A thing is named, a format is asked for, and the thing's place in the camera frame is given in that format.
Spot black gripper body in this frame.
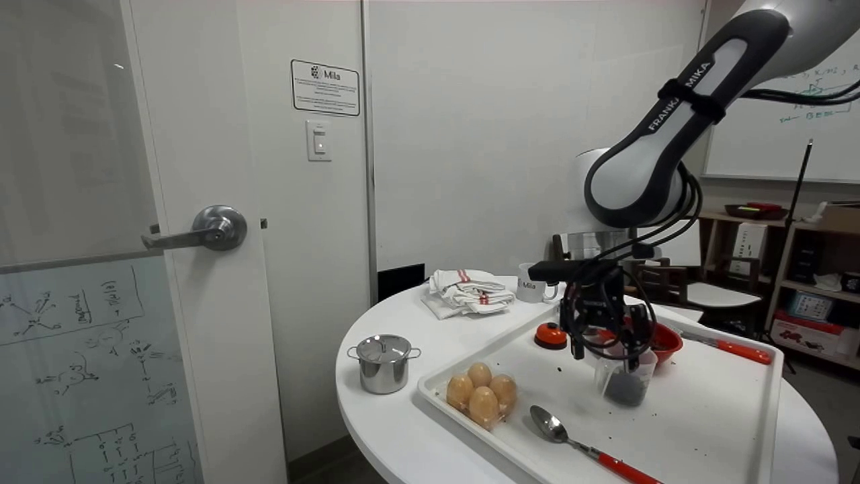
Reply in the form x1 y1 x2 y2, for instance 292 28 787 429
561 266 651 349

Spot clear plastic jar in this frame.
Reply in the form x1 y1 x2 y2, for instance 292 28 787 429
596 345 660 411

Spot dark beans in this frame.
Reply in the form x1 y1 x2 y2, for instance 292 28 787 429
601 372 651 410

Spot orange bowl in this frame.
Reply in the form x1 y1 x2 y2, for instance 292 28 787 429
646 320 687 370

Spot red tomato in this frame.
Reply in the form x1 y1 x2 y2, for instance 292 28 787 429
531 320 573 352

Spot white mug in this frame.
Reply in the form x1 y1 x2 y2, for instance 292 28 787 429
514 273 565 308

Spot tan egg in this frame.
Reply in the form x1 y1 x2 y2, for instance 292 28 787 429
444 372 478 415
490 372 521 418
464 360 498 390
464 384 502 430

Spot white round side table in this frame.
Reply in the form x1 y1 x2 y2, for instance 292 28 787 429
683 281 765 316

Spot white plastic tray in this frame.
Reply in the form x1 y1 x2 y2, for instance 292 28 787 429
412 302 787 484

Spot white red-striped cloth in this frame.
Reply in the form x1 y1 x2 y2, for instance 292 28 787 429
421 266 519 322

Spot wooden shelf unit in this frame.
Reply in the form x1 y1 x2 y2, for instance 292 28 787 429
695 199 860 367

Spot black box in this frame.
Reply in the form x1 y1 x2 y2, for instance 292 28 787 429
374 261 429 304

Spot black tripod pole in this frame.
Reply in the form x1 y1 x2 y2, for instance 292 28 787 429
765 138 818 333

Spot small metal pot with lid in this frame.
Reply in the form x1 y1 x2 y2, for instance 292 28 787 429
345 331 424 399

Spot cardboard box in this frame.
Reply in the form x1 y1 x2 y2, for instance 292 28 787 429
808 199 860 240

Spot white door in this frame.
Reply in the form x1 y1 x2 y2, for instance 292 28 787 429
117 0 291 484

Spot translucent board with drawings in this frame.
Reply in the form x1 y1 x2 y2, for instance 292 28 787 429
0 253 202 484

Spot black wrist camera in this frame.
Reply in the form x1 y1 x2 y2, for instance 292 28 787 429
525 257 580 285

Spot red handled metal spoon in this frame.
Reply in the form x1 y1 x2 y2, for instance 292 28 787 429
525 404 667 484

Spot large wall whiteboard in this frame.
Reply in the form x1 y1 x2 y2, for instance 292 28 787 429
701 29 860 189

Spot white light switch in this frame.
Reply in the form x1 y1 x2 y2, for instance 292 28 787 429
304 118 335 164

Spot white wall sign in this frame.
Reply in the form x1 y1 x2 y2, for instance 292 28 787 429
288 56 363 122

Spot silver door lever handle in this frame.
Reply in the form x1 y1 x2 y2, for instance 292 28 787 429
140 201 252 257

